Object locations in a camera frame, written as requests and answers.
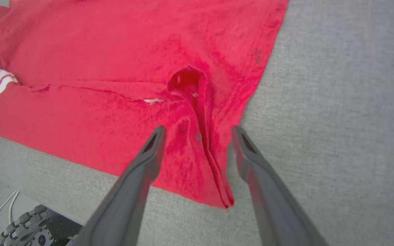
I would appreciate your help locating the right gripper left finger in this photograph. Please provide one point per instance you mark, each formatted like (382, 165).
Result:
(128, 198)

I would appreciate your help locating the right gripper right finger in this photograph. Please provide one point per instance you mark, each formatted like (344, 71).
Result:
(272, 205)

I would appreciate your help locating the red basketball jersey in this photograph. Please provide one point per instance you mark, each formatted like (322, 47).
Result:
(115, 68)

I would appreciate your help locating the grey omni wheel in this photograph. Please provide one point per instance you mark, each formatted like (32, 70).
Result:
(24, 229)

